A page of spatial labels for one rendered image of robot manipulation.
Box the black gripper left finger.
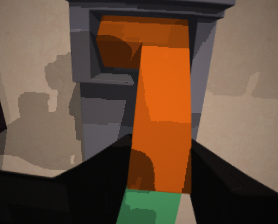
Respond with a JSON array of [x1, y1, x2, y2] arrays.
[[0, 134, 132, 224]]

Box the orange l-shaped part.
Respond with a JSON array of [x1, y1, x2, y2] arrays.
[[96, 15, 192, 194]]

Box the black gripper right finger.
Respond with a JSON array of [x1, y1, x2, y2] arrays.
[[189, 139, 278, 224]]

